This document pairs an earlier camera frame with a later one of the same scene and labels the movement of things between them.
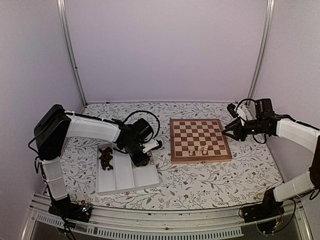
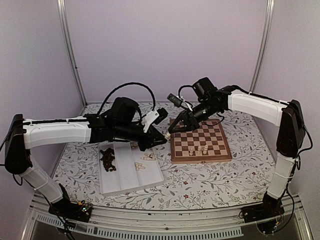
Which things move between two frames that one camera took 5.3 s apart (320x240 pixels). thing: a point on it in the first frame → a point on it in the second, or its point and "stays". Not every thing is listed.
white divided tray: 116,171 stays
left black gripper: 140,162 → 153,133
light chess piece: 199,152 stays
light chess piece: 205,151 stays
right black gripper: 238,130 → 193,125
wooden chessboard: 198,141 stays
